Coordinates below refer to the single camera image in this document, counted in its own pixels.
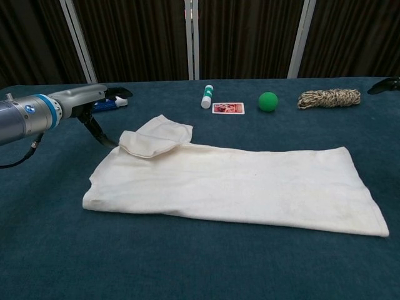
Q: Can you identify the white green glue stick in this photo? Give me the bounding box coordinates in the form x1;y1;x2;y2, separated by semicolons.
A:
201;84;215;109

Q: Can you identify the white T-shirt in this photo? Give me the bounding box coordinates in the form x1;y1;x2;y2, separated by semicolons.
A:
81;114;390;238

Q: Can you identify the blue white toothpaste tube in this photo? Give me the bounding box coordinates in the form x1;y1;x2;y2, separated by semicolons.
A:
92;96;129;113

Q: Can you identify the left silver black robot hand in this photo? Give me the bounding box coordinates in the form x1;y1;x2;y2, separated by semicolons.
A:
51;83;134;148

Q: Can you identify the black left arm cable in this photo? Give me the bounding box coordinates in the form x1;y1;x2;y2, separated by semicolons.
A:
0;132;44;169

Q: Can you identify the beige braided rope coil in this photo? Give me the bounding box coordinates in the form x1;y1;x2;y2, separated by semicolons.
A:
296;88;362;110

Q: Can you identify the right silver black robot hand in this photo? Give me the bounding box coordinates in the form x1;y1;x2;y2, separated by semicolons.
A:
367;77;400;95

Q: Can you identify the red playing card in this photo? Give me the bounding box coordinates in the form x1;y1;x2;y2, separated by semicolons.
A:
211;102;246;114

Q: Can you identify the dark curtain partition panel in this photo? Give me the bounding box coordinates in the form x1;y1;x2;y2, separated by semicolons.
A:
192;0;316;81
61;0;194;84
0;0;96;90
287;0;400;79

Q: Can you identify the green ball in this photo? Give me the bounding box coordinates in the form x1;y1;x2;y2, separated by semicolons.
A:
257;91;279;112

